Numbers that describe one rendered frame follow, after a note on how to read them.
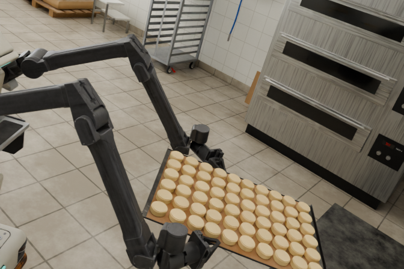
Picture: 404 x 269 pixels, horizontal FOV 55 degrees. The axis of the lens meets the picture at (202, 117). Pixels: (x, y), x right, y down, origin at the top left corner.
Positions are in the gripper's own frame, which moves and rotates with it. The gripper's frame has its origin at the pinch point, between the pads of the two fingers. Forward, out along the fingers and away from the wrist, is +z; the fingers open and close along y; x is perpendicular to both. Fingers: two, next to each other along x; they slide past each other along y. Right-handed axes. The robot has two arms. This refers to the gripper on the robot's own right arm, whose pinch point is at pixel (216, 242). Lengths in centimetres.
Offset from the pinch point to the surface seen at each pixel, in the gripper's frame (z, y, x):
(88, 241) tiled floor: 21, -102, 88
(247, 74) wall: 307, -77, 252
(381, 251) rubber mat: 207, -83, -6
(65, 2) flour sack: 170, -104, 517
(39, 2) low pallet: 144, -120, 546
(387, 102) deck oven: 240, 3, 61
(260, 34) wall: 304, -23, 257
